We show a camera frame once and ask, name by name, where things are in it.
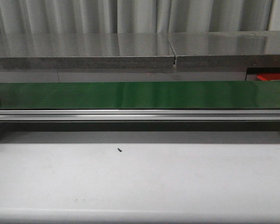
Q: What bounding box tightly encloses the grey curtain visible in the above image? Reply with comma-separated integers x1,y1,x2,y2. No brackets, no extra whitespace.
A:
0,0,280,34

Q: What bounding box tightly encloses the grey stone slab left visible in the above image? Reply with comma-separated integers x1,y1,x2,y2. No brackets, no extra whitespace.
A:
0,34,175,70

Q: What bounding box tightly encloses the grey stone slab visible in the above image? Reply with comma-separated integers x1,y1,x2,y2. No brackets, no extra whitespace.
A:
0,34,175,70
168,31,280,69

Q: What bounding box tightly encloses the grey stone slab right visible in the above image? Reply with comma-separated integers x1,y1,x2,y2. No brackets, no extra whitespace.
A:
168,31,280,69

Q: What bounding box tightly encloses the green conveyor belt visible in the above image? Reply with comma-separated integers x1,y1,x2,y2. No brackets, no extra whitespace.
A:
0,81,280,110

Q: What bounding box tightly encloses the red plastic tray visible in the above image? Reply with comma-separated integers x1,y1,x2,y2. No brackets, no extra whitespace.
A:
256,73,280,81

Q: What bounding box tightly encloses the aluminium conveyor frame rail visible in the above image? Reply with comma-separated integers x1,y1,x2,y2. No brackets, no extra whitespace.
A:
0,109,280,122

